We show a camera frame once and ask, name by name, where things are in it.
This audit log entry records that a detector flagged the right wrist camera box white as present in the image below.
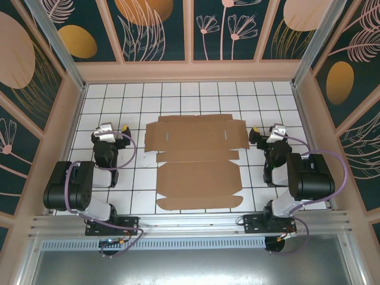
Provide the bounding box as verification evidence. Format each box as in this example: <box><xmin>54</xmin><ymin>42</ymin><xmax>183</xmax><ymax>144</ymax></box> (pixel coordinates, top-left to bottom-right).
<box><xmin>267</xmin><ymin>123</ymin><xmax>287</xmax><ymax>144</ymax></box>

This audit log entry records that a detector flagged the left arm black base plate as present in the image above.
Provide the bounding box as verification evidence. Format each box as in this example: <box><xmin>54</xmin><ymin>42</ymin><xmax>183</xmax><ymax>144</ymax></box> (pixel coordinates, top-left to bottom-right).
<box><xmin>85</xmin><ymin>216</ymin><xmax>140</xmax><ymax>237</ymax></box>

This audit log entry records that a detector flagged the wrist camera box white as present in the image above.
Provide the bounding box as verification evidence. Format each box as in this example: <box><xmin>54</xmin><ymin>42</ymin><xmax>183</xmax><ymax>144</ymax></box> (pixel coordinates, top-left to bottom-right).
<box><xmin>93</xmin><ymin>122</ymin><xmax>117</xmax><ymax>143</ymax></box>
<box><xmin>267</xmin><ymin>123</ymin><xmax>287</xmax><ymax>144</ymax></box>

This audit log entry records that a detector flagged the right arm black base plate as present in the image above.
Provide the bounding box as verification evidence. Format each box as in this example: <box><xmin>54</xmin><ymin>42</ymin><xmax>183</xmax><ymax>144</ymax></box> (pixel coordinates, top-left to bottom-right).
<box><xmin>243</xmin><ymin>213</ymin><xmax>297</xmax><ymax>236</ymax></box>

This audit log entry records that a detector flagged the orange wire connector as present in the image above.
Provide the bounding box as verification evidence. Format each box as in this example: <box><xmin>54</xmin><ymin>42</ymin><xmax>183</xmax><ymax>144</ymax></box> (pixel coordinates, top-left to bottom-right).
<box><xmin>277</xmin><ymin>230</ymin><xmax>298</xmax><ymax>242</ymax></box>
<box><xmin>99</xmin><ymin>237</ymin><xmax>129</xmax><ymax>248</ymax></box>

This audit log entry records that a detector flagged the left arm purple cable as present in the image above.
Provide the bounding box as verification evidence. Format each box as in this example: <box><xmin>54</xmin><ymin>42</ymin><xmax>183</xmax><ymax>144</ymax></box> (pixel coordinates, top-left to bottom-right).
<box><xmin>64</xmin><ymin>132</ymin><xmax>145</xmax><ymax>258</ymax></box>

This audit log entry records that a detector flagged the aluminium corner post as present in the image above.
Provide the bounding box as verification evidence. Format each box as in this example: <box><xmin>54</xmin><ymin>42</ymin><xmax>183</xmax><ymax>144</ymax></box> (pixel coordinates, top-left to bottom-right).
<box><xmin>25</xmin><ymin>0</ymin><xmax>87</xmax><ymax>91</ymax></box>
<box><xmin>290</xmin><ymin>0</ymin><xmax>354</xmax><ymax>87</ymax></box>

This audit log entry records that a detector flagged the aluminium frame rail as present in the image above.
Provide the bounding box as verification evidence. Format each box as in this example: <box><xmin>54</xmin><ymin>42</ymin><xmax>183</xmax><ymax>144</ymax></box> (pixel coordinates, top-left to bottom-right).
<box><xmin>28</xmin><ymin>210</ymin><xmax>353</xmax><ymax>242</ymax></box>

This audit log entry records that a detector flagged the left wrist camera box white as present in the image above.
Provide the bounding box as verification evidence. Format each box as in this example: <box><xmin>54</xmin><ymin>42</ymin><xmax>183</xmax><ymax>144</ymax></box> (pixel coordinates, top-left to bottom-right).
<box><xmin>93</xmin><ymin>122</ymin><xmax>117</xmax><ymax>143</ymax></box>

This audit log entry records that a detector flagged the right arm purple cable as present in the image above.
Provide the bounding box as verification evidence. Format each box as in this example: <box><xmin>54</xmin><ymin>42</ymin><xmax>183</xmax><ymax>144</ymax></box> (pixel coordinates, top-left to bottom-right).
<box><xmin>268</xmin><ymin>133</ymin><xmax>349</xmax><ymax>257</ymax></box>

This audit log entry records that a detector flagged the grey metal sheet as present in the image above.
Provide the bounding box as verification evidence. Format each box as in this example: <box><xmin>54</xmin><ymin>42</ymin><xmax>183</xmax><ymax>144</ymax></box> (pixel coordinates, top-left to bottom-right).
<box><xmin>29</xmin><ymin>234</ymin><xmax>359</xmax><ymax>285</ymax></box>

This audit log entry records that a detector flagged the brown cardboard paper box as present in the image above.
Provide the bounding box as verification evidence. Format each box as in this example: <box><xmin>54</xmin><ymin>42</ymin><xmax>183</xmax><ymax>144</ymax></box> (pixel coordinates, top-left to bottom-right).
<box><xmin>144</xmin><ymin>114</ymin><xmax>251</xmax><ymax>212</ymax></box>

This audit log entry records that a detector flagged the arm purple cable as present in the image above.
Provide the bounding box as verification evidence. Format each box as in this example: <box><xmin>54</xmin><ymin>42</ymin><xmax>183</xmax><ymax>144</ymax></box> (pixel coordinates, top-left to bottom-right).
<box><xmin>268</xmin><ymin>133</ymin><xmax>349</xmax><ymax>257</ymax></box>
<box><xmin>64</xmin><ymin>132</ymin><xmax>145</xmax><ymax>258</ymax></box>

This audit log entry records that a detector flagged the grey slotted cable duct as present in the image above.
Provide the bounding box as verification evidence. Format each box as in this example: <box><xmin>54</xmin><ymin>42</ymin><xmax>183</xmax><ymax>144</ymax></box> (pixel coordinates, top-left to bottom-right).
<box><xmin>41</xmin><ymin>239</ymin><xmax>267</xmax><ymax>251</ymax></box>

